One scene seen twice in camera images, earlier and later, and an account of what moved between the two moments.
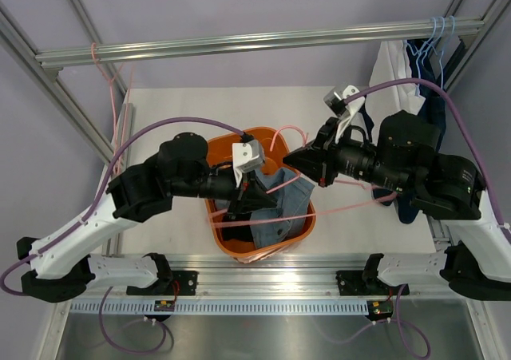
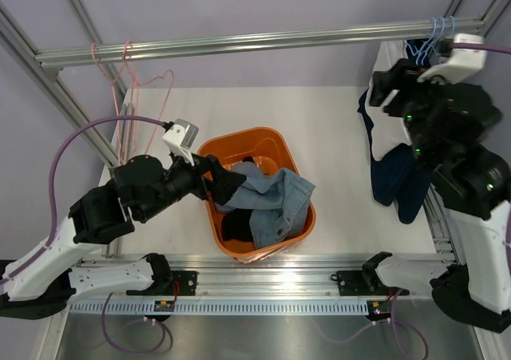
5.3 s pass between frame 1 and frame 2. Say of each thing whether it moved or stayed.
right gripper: moved
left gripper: moved
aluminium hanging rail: stayed
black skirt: stayed
